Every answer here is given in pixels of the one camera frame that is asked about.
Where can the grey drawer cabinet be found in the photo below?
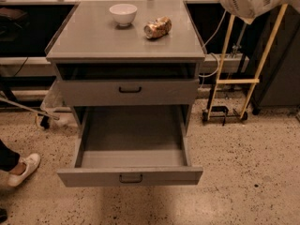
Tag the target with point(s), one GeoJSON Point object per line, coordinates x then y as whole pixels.
{"type": "Point", "coordinates": [93, 47]}

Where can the closed grey upper drawer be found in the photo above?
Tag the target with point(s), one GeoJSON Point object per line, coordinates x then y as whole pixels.
{"type": "Point", "coordinates": [128, 92]}

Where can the open grey middle drawer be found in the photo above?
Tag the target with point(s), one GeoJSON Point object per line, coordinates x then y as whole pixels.
{"type": "Point", "coordinates": [131, 146]}

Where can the white ceramic bowl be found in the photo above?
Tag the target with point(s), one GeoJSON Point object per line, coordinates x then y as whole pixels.
{"type": "Point", "coordinates": [123, 14]}

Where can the clear plastic bin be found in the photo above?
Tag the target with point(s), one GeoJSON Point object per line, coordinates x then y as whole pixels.
{"type": "Point", "coordinates": [54, 105]}

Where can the white shoe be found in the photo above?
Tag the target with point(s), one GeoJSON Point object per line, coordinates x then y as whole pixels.
{"type": "Point", "coordinates": [24, 168]}

